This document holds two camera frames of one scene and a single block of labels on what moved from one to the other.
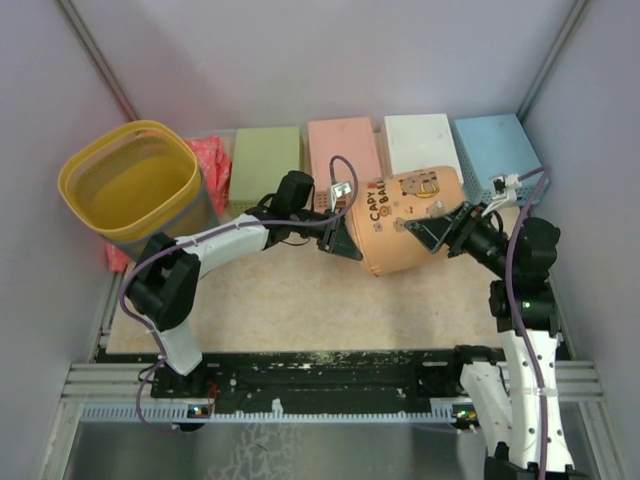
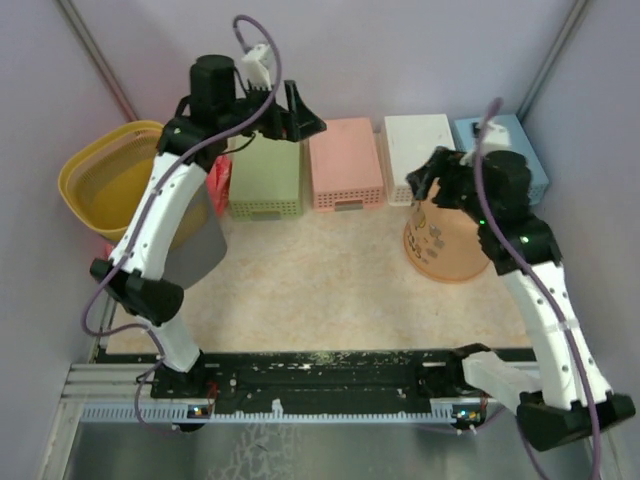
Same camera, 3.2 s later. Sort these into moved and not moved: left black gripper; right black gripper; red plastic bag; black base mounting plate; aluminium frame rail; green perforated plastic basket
Moved: left black gripper; right black gripper
Not moved: green perforated plastic basket; black base mounting plate; aluminium frame rail; red plastic bag
